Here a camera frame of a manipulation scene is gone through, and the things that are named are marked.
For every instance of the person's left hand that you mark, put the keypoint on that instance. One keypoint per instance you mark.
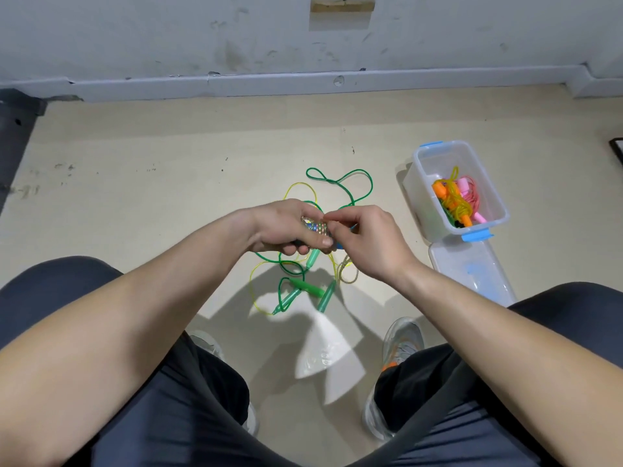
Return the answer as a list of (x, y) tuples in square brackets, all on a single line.
[(282, 226)]

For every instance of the person's right hand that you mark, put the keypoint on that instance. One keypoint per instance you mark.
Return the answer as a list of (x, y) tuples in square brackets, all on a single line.
[(375, 246)]

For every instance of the clear storage box blue latches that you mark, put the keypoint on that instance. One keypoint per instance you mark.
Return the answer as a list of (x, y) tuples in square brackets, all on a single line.
[(448, 160)]

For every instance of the person's left forearm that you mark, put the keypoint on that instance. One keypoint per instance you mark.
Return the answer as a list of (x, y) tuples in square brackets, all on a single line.
[(97, 345)]

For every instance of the person's right forearm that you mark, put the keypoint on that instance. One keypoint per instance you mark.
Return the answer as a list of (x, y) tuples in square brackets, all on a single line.
[(526, 364)]

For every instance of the clear plastic box lid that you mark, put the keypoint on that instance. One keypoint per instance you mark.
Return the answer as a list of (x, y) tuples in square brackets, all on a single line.
[(477, 272)]

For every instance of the grey right shoe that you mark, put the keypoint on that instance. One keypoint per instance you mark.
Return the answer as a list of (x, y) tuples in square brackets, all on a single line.
[(401, 343)]

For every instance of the grey shoe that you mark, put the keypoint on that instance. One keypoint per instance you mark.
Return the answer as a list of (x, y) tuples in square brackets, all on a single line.
[(206, 345), (401, 343)]

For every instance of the grey left shoe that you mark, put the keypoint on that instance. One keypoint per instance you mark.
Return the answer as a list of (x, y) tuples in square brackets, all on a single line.
[(206, 345)]

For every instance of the black shorts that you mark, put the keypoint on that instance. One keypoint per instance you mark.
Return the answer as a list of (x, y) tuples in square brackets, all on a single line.
[(39, 306)]

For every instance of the small wooden wall block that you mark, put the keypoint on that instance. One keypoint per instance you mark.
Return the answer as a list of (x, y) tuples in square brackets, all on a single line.
[(343, 6)]

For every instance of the black metal rack frame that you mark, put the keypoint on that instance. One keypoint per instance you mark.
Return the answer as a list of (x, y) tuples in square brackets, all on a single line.
[(15, 141)]

